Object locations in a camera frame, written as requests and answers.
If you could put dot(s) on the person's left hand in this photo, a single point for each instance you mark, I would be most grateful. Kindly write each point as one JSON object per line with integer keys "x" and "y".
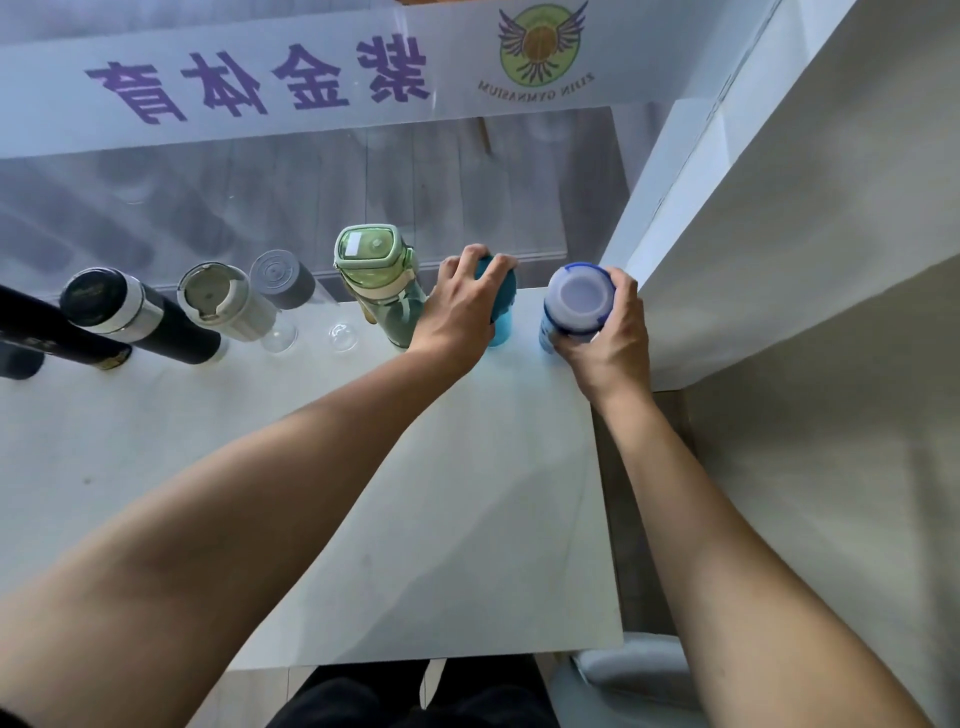
{"x": 457, "y": 315}

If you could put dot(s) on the tall black printed thermos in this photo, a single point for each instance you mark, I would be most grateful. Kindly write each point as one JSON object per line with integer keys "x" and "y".
{"x": 52, "y": 334}

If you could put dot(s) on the person's right forearm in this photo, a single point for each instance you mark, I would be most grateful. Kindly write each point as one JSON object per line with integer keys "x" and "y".
{"x": 735, "y": 585}

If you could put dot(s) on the person's left forearm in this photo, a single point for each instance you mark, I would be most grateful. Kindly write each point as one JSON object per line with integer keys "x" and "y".
{"x": 187, "y": 562}

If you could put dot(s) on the blue translucent bottle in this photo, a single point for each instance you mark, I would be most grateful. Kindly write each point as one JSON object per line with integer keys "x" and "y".
{"x": 577, "y": 300}

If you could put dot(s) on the teal lidded bottle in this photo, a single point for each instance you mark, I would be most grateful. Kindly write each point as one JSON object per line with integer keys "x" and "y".
{"x": 504, "y": 315}

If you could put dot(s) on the person's grey shoe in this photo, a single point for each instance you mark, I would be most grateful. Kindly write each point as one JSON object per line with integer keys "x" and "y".
{"x": 637, "y": 675}

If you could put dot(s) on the black steel-banded thermos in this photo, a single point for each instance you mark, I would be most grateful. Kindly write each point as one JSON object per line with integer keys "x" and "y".
{"x": 135, "y": 315}

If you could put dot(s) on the frosted window banner strip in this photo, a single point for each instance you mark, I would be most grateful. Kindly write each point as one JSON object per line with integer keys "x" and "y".
{"x": 450, "y": 82}

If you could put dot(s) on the white table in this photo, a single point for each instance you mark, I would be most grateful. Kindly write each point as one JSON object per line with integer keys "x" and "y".
{"x": 450, "y": 525}

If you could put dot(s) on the person's right hand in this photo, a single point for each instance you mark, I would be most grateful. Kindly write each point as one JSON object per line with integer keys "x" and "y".
{"x": 615, "y": 356}

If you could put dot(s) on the clear bottle beige lid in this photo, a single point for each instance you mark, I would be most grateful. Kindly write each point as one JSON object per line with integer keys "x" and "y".
{"x": 221, "y": 300}

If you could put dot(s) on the black tumbler with flip lid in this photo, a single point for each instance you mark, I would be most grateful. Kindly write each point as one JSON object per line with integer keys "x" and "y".
{"x": 19, "y": 361}

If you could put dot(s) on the person's dark trousers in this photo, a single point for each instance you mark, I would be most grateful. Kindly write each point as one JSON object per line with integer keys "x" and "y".
{"x": 360, "y": 701}

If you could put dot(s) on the green Xingzi bottle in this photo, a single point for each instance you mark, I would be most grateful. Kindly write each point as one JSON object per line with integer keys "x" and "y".
{"x": 375, "y": 262}

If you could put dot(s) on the clear bottle grey lid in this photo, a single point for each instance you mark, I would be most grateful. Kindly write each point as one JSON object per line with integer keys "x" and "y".
{"x": 281, "y": 277}

